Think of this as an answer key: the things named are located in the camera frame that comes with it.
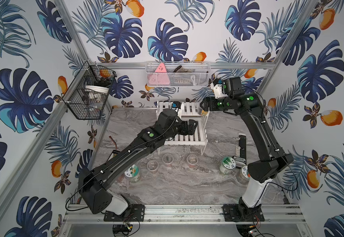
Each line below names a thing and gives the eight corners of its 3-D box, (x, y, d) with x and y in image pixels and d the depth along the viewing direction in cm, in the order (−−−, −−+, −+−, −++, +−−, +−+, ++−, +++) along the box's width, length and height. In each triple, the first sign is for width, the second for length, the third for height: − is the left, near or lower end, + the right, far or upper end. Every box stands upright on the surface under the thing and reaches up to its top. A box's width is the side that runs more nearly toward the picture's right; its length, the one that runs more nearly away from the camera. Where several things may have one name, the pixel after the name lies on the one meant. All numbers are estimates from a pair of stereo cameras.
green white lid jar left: (127, 182, 86) (123, 177, 79) (129, 170, 91) (125, 164, 84) (139, 182, 86) (136, 177, 79) (141, 170, 91) (138, 164, 84)
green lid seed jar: (219, 175, 89) (223, 169, 82) (217, 162, 94) (221, 156, 87) (232, 175, 89) (237, 169, 82) (229, 162, 94) (234, 156, 87)
